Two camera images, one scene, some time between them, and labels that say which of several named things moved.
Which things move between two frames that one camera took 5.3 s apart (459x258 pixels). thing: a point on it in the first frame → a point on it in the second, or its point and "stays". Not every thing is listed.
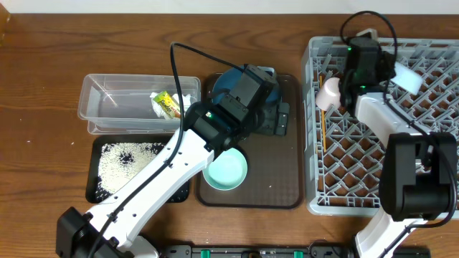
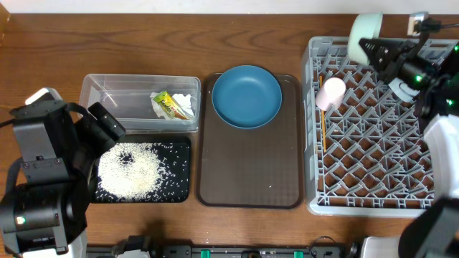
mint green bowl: x=228 y=171 → x=364 y=26
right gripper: x=381 y=60 → x=398 y=53
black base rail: x=279 y=251 stays
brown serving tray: x=274 y=175 stays
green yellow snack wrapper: x=166 y=101 stays
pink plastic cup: x=328 y=94 stays
